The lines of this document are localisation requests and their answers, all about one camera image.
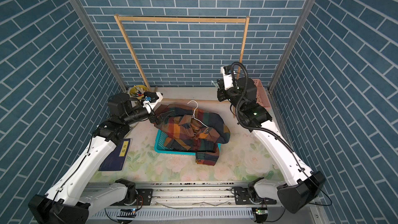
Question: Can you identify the yellow cup with pens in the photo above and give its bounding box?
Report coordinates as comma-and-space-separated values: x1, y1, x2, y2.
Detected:
127, 85, 148, 100

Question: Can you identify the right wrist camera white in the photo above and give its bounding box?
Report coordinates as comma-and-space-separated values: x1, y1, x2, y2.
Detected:
220, 65, 236, 90

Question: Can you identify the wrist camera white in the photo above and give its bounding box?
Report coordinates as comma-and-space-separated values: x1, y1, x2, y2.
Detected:
220, 65, 236, 90
142, 92, 163, 113

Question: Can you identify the dark blue book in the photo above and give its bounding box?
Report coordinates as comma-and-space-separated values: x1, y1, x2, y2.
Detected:
98, 139, 131, 172

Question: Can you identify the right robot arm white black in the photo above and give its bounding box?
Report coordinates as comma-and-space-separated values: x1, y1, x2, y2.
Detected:
217, 62, 326, 214

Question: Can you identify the white wire hanger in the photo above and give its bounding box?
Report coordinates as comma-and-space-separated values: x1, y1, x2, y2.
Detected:
187, 100, 208, 128

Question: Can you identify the plaid long-sleeve shirt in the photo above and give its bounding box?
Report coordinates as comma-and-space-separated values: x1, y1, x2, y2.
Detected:
155, 104, 231, 166

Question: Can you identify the wooden clothes rack frame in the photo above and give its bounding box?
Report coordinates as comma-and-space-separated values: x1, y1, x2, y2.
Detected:
114, 14, 250, 91

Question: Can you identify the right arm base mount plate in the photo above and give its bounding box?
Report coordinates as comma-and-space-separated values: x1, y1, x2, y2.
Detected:
230, 187, 277, 205

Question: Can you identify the aluminium rail frame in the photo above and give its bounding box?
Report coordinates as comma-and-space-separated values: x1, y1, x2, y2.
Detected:
55, 180, 327, 224

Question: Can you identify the pink plastic basket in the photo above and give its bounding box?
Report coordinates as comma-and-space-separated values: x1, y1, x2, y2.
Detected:
253, 79, 271, 111

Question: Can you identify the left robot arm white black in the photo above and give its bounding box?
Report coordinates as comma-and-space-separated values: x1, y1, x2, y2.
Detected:
28, 92, 163, 224

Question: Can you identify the teal plastic basket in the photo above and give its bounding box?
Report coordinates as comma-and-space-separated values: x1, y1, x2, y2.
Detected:
154, 130, 221, 156

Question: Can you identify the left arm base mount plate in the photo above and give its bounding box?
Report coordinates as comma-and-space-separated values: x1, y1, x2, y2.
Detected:
112, 189, 153, 207

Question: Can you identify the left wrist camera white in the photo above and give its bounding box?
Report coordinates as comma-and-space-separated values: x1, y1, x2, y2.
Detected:
142, 92, 163, 113

